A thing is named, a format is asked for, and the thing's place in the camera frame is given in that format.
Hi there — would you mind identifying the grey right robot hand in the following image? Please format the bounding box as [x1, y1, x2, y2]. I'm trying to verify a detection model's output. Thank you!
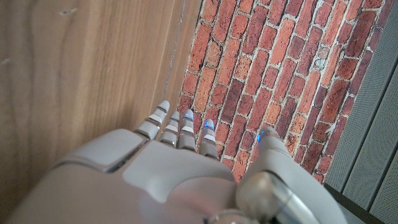
[6, 100, 349, 224]

